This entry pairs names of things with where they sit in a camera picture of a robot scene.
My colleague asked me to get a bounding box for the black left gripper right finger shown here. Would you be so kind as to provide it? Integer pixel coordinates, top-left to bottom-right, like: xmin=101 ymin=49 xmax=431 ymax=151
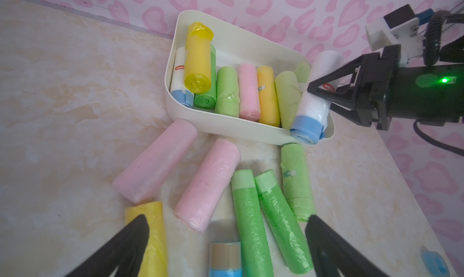
xmin=305 ymin=215 xmax=386 ymax=277

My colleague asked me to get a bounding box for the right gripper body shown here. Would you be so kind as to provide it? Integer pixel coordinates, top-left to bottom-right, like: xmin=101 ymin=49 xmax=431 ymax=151
xmin=356 ymin=45 xmax=464 ymax=130

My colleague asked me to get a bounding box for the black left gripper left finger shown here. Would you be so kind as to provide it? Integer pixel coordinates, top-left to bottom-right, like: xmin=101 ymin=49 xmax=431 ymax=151
xmin=67 ymin=214 xmax=150 ymax=277

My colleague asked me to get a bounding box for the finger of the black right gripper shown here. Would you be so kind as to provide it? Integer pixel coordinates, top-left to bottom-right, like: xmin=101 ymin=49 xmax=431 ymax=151
xmin=308 ymin=53 xmax=364 ymax=110

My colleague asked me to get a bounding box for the yellow trash bag roll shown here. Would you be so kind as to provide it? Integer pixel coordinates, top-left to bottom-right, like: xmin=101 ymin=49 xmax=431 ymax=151
xmin=184 ymin=22 xmax=214 ymax=94
xmin=125 ymin=202 xmax=169 ymax=277

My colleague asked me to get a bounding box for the white roll with blue end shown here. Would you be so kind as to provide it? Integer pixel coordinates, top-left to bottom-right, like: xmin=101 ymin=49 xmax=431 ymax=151
xmin=290 ymin=51 xmax=344 ymax=145

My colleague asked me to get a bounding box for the light green roll front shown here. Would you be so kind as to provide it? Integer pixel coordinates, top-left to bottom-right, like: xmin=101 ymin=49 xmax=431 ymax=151
xmin=275 ymin=71 xmax=302 ymax=130

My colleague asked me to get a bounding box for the light green roll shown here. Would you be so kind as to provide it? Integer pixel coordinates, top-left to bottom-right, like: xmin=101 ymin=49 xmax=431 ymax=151
xmin=280 ymin=144 xmax=317 ymax=222
xmin=294 ymin=62 xmax=311 ymax=83
xmin=275 ymin=71 xmax=302 ymax=130

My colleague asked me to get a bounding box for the large yellow roll front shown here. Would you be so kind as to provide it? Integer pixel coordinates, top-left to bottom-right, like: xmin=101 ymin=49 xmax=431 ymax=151
xmin=257 ymin=66 xmax=280 ymax=127

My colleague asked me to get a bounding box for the pink roll with white label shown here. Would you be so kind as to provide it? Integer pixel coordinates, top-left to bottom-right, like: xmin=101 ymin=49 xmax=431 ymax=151
xmin=238 ymin=64 xmax=261 ymax=122

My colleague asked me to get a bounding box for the blue trash bag roll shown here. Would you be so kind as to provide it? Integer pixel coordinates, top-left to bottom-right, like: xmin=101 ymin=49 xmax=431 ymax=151
xmin=209 ymin=241 xmax=243 ymax=277

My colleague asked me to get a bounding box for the bright green roll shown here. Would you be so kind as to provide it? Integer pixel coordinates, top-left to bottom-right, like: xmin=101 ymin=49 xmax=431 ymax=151
xmin=194 ymin=44 xmax=217 ymax=109

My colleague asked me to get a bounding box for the green trash bag roll right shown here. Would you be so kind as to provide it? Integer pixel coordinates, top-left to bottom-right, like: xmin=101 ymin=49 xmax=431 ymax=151
xmin=254 ymin=169 xmax=314 ymax=275

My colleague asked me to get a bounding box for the green trash bag roll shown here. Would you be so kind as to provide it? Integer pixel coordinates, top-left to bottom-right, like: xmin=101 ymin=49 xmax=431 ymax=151
xmin=254 ymin=169 xmax=314 ymax=275
xmin=231 ymin=169 xmax=274 ymax=277

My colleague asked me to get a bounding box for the pink trash bag roll left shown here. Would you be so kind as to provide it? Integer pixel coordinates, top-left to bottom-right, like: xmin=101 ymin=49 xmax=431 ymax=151
xmin=112 ymin=119 xmax=198 ymax=204

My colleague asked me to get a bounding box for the pink trash bag roll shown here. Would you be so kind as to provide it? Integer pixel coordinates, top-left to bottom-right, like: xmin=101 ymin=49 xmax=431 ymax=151
xmin=112 ymin=119 xmax=198 ymax=204
xmin=174 ymin=138 xmax=241 ymax=233

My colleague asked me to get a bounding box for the green trash bag roll left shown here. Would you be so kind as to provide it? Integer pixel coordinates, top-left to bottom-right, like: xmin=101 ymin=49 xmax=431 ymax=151
xmin=231 ymin=169 xmax=274 ymax=277

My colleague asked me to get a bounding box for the pink trash bag roll right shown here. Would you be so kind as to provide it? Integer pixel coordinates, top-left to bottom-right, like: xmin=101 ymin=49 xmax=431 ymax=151
xmin=174 ymin=138 xmax=241 ymax=233

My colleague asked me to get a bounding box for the white plastic storage box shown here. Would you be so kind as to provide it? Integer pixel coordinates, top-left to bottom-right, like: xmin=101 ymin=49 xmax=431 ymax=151
xmin=164 ymin=9 xmax=336 ymax=146

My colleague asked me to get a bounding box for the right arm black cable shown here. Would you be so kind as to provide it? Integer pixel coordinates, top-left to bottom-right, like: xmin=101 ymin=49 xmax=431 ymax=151
xmin=413 ymin=9 xmax=464 ymax=158

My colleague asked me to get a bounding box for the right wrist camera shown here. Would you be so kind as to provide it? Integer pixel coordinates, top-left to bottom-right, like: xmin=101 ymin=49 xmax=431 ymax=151
xmin=366 ymin=5 xmax=435 ymax=67

